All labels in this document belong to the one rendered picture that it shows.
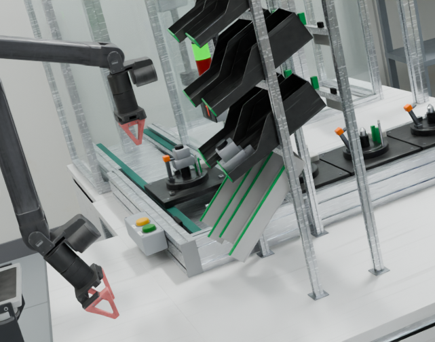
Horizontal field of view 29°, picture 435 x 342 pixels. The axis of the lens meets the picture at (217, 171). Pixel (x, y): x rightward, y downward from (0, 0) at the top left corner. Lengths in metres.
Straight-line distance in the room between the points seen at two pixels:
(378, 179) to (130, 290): 0.78
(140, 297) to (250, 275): 0.30
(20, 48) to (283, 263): 0.88
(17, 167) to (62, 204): 3.52
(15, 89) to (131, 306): 3.06
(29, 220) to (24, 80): 3.35
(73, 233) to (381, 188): 1.01
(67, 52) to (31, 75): 2.95
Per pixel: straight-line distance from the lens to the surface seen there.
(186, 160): 2.72
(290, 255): 2.32
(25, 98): 5.18
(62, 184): 5.31
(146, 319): 2.19
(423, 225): 2.36
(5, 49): 2.21
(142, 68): 2.27
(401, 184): 2.55
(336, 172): 2.54
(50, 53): 2.22
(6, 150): 1.83
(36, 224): 1.86
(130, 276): 2.45
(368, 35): 3.55
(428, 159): 2.58
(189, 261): 2.32
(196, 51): 2.58
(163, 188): 2.75
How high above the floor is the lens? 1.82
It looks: 18 degrees down
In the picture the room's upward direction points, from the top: 14 degrees counter-clockwise
